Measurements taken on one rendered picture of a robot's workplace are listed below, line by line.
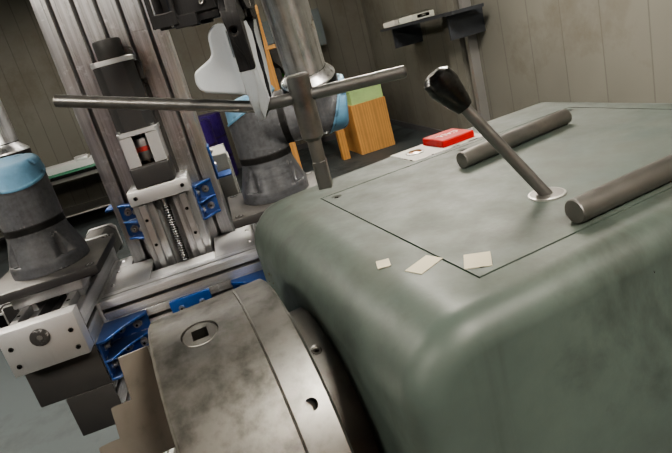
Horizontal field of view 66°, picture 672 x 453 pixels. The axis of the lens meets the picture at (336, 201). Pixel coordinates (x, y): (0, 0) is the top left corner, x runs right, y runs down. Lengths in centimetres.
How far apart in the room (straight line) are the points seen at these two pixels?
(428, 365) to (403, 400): 3
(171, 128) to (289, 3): 45
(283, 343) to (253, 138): 70
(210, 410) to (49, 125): 793
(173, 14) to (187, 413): 33
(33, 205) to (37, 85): 716
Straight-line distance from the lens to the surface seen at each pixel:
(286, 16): 102
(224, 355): 48
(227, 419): 45
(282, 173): 112
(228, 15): 46
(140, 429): 60
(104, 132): 131
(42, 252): 118
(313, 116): 50
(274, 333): 48
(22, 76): 835
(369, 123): 670
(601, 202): 49
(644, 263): 47
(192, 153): 131
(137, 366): 60
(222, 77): 49
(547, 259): 43
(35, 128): 836
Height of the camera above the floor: 145
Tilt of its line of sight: 17 degrees down
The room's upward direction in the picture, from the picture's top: 15 degrees counter-clockwise
